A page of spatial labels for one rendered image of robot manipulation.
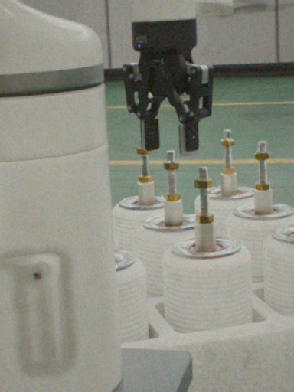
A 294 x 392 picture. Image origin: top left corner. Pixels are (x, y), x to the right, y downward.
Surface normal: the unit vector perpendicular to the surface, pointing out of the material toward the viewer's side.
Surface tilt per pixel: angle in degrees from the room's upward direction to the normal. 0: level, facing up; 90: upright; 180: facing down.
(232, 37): 90
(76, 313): 90
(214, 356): 90
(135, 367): 0
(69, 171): 90
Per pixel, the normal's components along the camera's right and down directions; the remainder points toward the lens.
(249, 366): 0.27, 0.20
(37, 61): 0.47, 0.19
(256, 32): -0.23, 0.22
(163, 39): -0.02, 0.22
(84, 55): 0.83, 0.06
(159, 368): -0.05, -0.98
